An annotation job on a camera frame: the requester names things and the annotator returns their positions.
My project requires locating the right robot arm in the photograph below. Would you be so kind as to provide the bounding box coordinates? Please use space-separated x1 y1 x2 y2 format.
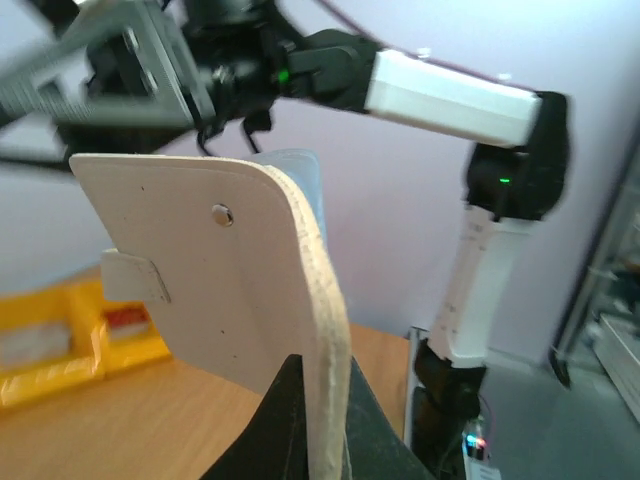
1 1 570 479

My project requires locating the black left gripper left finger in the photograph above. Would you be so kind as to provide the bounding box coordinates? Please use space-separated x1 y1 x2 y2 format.
202 354 309 480

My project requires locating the yellow plastic bin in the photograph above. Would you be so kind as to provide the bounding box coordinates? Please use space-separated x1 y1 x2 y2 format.
1 280 170 412

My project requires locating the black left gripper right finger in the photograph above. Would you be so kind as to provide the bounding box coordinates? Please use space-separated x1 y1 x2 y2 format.
342 358 433 480

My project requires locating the right circuit board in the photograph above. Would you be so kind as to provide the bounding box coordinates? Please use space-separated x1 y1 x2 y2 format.
462 419 502 480

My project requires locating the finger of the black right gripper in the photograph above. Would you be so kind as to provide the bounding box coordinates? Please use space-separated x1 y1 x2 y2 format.
1 29 100 128

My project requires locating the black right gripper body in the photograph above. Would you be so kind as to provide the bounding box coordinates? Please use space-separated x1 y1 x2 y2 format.
49 1 220 150

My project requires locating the red card in bin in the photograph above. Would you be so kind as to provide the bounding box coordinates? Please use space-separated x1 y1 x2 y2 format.
102 306 151 339

